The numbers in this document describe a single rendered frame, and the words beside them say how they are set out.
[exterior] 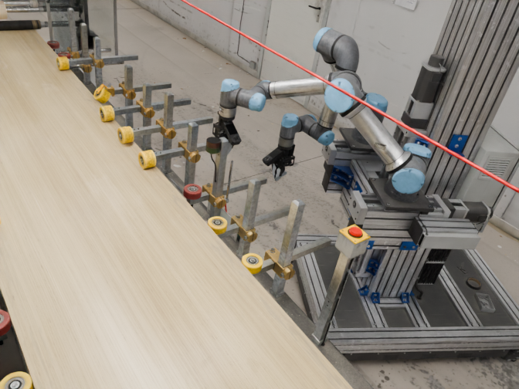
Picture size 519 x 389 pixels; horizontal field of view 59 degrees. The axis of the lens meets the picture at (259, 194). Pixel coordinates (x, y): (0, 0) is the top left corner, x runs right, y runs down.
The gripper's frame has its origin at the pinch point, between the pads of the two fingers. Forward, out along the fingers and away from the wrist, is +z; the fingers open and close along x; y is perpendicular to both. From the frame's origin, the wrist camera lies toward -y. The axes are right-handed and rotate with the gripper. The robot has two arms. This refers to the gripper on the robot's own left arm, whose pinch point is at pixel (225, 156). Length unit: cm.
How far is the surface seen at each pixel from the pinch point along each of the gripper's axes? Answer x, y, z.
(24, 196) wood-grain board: 83, 17, 10
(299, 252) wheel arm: -4, -55, 15
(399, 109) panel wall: -248, 88, 51
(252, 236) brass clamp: 7.6, -37.9, 16.2
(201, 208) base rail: 7.5, 4.0, 30.8
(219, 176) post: 8.6, -10.3, 2.7
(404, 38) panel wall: -247, 107, -9
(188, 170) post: 10.1, 14.9, 14.0
